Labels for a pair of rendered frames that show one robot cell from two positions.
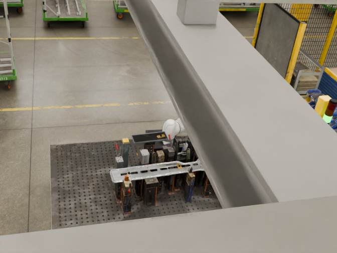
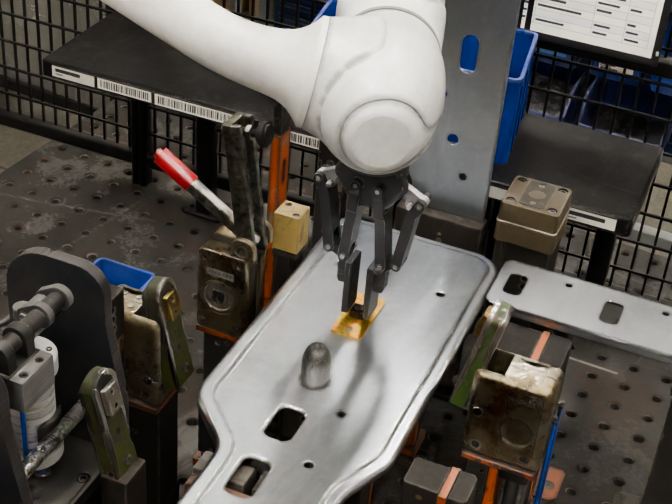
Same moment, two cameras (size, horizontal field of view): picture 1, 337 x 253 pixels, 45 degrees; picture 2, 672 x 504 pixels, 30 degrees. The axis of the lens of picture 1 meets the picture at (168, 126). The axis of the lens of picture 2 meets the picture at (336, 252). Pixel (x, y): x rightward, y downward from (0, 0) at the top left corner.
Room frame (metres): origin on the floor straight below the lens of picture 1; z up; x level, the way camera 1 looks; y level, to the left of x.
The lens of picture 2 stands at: (2.66, 0.29, 1.88)
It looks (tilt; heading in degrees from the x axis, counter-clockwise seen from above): 34 degrees down; 312
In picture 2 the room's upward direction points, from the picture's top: 5 degrees clockwise
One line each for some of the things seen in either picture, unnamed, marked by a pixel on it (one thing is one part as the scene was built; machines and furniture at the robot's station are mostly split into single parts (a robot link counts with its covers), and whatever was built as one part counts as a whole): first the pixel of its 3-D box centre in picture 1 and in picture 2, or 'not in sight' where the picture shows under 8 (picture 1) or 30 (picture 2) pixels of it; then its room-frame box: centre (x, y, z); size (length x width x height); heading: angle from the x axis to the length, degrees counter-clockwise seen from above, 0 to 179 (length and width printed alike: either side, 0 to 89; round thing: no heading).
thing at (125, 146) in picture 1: (124, 158); not in sight; (3.36, 0.42, 0.92); 0.08 x 0.08 x 0.44; 22
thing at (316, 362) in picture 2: not in sight; (316, 367); (3.36, -0.47, 1.02); 0.03 x 0.03 x 0.07
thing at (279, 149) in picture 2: not in sight; (273, 271); (3.59, -0.63, 0.95); 0.03 x 0.01 x 0.50; 112
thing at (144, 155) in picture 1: (143, 167); not in sight; (3.27, 0.21, 0.90); 0.13 x 0.10 x 0.41; 22
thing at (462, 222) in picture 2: not in sight; (428, 303); (3.50, -0.84, 0.85); 0.12 x 0.03 x 0.30; 22
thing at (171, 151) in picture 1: (169, 162); not in sight; (3.41, -0.05, 0.89); 0.13 x 0.11 x 0.38; 22
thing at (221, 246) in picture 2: not in sight; (228, 357); (3.56, -0.53, 0.88); 0.07 x 0.06 x 0.35; 22
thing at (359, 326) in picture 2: not in sight; (358, 312); (3.41, -0.59, 1.01); 0.08 x 0.04 x 0.01; 112
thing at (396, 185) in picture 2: not in sight; (374, 166); (3.41, -0.59, 1.20); 0.08 x 0.07 x 0.09; 22
